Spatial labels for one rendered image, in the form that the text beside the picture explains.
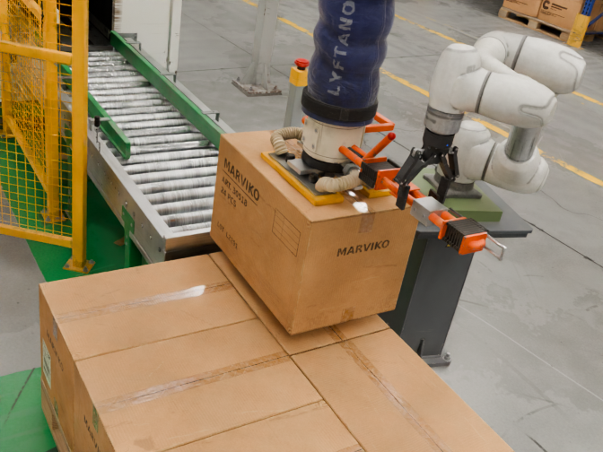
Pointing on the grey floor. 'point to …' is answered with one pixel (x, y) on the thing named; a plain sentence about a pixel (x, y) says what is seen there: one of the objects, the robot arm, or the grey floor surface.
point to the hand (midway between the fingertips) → (421, 200)
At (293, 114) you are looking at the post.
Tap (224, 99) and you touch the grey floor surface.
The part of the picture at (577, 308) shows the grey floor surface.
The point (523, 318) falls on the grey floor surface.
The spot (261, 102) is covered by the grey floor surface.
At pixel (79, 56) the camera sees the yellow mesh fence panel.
